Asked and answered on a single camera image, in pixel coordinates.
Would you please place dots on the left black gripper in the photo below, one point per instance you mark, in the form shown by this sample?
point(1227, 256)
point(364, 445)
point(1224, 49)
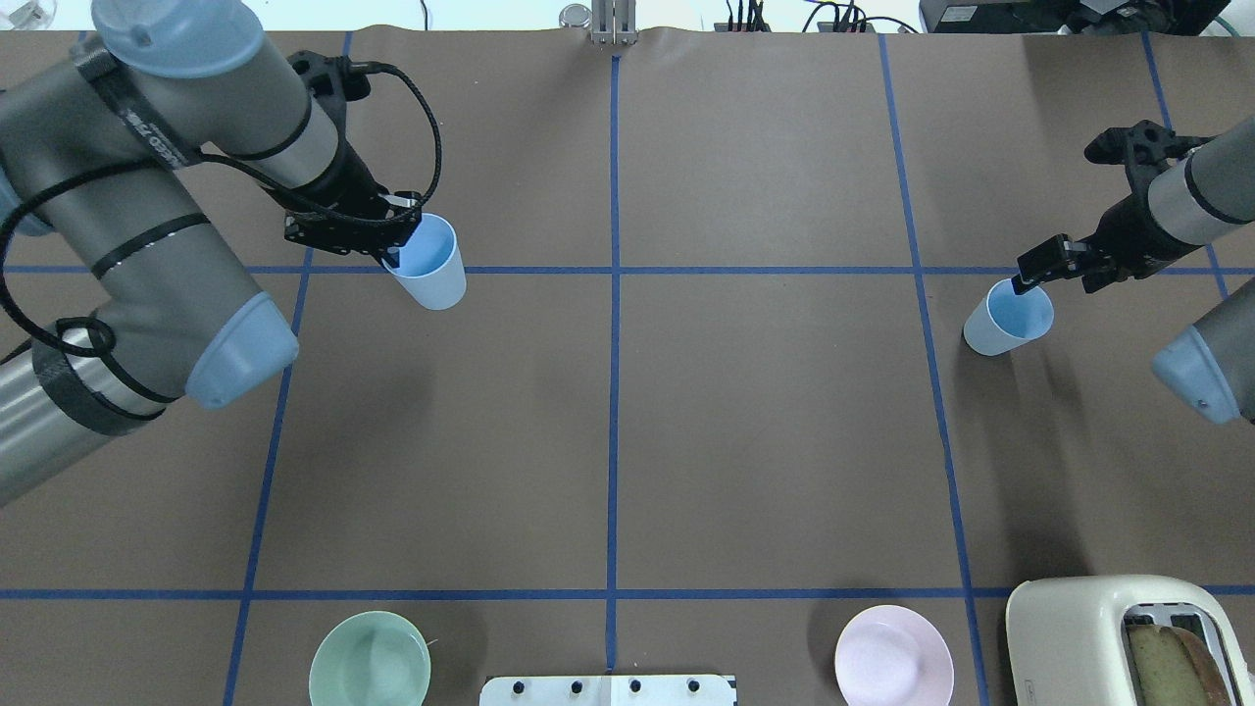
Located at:
point(345, 186)

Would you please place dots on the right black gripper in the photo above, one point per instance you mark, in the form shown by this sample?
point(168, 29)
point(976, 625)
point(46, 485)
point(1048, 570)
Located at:
point(1126, 227)

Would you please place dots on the blue cup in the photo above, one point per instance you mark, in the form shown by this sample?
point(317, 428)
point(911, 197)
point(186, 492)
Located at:
point(1006, 319)
point(432, 270)

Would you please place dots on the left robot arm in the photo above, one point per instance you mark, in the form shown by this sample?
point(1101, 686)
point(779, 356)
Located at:
point(92, 149)

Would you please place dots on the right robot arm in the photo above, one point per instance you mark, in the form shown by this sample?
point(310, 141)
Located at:
point(1184, 193)

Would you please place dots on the small metal cylinder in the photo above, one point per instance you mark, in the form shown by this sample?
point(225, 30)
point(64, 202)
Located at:
point(575, 15)

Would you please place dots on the cream toaster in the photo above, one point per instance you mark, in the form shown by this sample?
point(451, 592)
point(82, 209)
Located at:
point(1067, 643)

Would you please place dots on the pink bowl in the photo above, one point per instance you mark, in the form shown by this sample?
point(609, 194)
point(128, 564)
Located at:
point(890, 655)

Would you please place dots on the bread slice in toaster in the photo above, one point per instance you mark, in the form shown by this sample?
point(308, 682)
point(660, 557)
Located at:
point(1173, 666)

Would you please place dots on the green bowl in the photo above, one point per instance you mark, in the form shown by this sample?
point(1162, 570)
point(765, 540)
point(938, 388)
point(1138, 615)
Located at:
point(371, 658)

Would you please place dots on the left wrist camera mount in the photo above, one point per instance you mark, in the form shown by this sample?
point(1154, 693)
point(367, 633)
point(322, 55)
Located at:
point(334, 81)

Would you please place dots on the aluminium frame post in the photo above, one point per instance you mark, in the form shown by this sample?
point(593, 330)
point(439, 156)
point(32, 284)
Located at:
point(613, 22)

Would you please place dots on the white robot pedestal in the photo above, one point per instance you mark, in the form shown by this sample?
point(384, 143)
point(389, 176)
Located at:
point(705, 689)

